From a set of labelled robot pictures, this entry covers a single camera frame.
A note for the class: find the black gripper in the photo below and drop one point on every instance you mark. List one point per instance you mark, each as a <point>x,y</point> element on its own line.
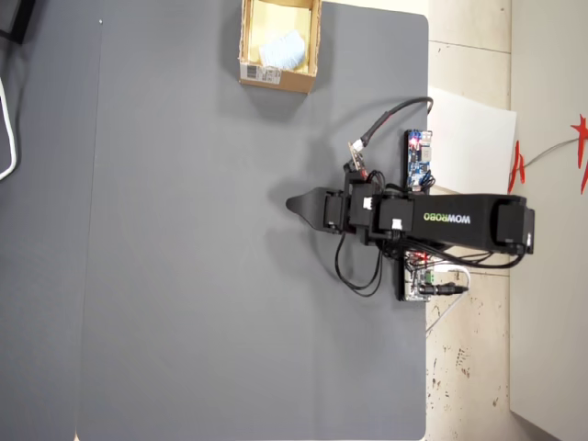
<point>358,206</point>

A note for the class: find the black metal frame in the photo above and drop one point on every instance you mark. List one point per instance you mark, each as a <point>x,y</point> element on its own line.
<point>25,18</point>

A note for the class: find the blue yarn foam block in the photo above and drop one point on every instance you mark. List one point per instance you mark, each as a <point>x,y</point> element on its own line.
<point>282,50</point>

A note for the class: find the white paper sheet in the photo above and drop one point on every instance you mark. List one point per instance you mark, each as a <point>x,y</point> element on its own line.
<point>473,138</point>

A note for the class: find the large dark grey textured mat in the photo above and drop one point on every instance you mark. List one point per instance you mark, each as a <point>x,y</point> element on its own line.
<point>229,275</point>

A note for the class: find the black wrist camera circuit board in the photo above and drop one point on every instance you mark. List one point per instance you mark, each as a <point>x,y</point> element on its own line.
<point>356,158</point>

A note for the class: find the brown cardboard box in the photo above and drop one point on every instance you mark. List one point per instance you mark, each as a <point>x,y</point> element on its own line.
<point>294,82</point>

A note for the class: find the red tape strip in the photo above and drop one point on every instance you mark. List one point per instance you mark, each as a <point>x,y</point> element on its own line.
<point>582,131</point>

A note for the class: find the controller board with green terminal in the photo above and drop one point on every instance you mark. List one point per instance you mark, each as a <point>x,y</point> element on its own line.
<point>413,285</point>

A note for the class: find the blue controller circuit board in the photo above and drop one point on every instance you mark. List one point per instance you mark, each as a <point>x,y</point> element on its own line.
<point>415,161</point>

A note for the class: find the black barrel power plug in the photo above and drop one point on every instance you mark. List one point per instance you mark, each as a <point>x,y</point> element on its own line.
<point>443,289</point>

